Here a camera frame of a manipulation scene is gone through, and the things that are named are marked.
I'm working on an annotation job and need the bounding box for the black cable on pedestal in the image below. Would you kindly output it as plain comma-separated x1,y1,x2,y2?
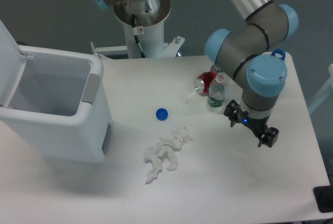
131,14,146,58

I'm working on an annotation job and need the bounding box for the crumpled white tissue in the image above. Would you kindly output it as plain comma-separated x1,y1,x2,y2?
144,124,191,184

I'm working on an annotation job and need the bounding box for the white trash can lid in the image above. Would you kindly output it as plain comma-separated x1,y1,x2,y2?
1,21,34,107

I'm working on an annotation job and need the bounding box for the clear green label bottle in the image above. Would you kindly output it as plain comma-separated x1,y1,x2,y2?
208,71,227,108

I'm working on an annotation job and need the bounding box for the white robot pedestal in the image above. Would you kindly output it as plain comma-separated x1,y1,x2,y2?
90,0,186,59

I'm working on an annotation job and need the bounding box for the blue plastic bottle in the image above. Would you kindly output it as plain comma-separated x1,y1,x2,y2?
271,48,286,62

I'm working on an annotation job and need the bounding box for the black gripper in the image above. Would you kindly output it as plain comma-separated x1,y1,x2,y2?
223,99,279,148

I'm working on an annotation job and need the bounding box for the blue bottle cap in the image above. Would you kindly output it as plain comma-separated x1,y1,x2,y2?
156,108,169,121

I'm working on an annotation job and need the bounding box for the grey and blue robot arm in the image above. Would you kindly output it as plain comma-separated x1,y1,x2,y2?
95,0,299,147

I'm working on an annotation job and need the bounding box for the white frame at right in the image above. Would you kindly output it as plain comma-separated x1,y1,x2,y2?
308,64,332,115

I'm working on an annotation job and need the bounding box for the white trash can body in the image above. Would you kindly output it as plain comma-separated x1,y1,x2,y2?
1,46,112,163

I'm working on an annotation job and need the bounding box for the black device at edge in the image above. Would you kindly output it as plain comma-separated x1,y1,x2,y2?
313,185,332,213

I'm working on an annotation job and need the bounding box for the crushed red soda can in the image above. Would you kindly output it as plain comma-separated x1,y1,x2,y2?
194,65,221,96

